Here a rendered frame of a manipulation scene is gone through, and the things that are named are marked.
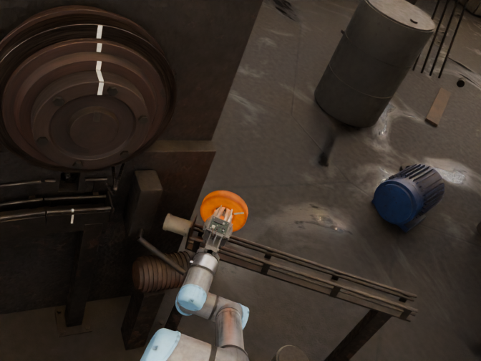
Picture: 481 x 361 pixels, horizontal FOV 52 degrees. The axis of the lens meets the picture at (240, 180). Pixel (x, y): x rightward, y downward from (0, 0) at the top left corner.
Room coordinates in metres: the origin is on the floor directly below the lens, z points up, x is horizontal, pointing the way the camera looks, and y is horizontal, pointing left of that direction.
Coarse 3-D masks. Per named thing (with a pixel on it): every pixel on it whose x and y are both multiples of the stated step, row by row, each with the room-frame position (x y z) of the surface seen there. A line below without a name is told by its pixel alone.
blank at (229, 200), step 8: (216, 192) 1.16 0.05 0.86; (224, 192) 1.16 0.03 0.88; (208, 200) 1.13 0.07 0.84; (216, 200) 1.13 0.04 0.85; (224, 200) 1.14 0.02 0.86; (232, 200) 1.14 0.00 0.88; (240, 200) 1.16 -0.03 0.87; (200, 208) 1.13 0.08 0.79; (208, 208) 1.13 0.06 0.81; (232, 208) 1.14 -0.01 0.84; (240, 208) 1.14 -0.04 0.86; (208, 216) 1.13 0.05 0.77; (232, 216) 1.15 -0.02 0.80; (240, 216) 1.14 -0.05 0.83; (240, 224) 1.14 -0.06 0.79
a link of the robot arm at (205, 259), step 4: (196, 256) 0.93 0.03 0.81; (200, 256) 0.93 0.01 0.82; (204, 256) 0.93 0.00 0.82; (208, 256) 0.93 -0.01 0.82; (212, 256) 0.94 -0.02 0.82; (196, 260) 0.92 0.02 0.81; (200, 260) 0.92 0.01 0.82; (204, 260) 0.92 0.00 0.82; (208, 260) 0.92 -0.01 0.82; (212, 260) 0.93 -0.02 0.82; (216, 260) 0.94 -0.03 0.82; (192, 264) 0.91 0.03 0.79; (200, 264) 0.90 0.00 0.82; (204, 264) 0.91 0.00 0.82; (208, 264) 0.91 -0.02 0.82; (212, 264) 0.92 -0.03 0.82; (216, 264) 0.93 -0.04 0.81; (208, 268) 0.90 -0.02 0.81; (212, 268) 0.91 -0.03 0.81; (216, 268) 0.93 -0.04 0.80
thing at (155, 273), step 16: (144, 256) 1.07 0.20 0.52; (176, 256) 1.12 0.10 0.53; (192, 256) 1.15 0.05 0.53; (144, 272) 1.01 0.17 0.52; (160, 272) 1.04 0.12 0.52; (176, 272) 1.07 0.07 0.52; (144, 288) 0.99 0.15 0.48; (160, 288) 1.02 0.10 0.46; (176, 288) 1.07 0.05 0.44; (128, 304) 1.08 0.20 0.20; (144, 304) 1.01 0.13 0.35; (128, 320) 1.05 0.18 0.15; (144, 320) 1.03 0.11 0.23; (128, 336) 1.02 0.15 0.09; (144, 336) 1.04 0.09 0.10
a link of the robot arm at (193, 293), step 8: (192, 272) 0.88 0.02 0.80; (200, 272) 0.88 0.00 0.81; (208, 272) 0.89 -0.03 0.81; (192, 280) 0.85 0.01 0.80; (200, 280) 0.86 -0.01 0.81; (208, 280) 0.88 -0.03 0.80; (184, 288) 0.83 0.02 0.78; (192, 288) 0.83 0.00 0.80; (200, 288) 0.84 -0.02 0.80; (208, 288) 0.86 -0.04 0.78; (184, 296) 0.81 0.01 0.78; (192, 296) 0.81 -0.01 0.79; (200, 296) 0.82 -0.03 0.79; (184, 304) 0.81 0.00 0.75; (192, 304) 0.80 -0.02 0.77; (200, 304) 0.81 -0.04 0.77
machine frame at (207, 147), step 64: (0, 0) 0.97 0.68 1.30; (64, 0) 1.06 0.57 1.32; (128, 0) 1.15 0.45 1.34; (192, 0) 1.26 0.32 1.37; (256, 0) 1.37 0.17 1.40; (192, 64) 1.29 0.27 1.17; (192, 128) 1.33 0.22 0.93; (0, 192) 0.93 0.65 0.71; (64, 192) 1.04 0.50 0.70; (128, 192) 1.17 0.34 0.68; (192, 192) 1.32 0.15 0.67; (0, 256) 0.93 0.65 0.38; (64, 256) 1.06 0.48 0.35; (128, 256) 1.21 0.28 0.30
